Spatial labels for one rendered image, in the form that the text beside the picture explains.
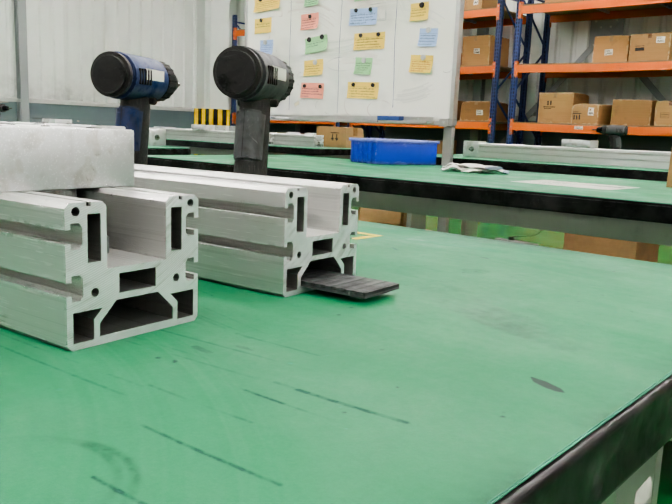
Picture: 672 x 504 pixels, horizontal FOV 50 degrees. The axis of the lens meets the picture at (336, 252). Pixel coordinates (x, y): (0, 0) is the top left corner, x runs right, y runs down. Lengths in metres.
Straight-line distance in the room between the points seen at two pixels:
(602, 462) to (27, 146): 0.37
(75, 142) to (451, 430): 0.31
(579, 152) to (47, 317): 3.78
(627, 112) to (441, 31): 6.87
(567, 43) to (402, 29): 8.12
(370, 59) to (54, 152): 3.46
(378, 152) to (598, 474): 2.58
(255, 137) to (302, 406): 0.54
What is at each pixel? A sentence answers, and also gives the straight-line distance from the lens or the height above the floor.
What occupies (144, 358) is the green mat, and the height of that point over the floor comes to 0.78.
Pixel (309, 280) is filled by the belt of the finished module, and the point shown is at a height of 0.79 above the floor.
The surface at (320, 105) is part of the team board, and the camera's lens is 4.13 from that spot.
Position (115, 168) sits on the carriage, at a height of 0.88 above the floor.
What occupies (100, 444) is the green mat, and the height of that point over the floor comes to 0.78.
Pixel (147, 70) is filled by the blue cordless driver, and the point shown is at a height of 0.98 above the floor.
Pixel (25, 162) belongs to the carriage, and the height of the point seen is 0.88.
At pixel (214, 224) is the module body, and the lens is 0.61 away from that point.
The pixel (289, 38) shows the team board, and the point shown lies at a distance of 4.33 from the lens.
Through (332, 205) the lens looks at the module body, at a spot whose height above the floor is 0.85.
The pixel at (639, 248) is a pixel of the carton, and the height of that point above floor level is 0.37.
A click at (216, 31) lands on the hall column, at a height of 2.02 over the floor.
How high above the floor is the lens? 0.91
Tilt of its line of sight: 10 degrees down
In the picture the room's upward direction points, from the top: 2 degrees clockwise
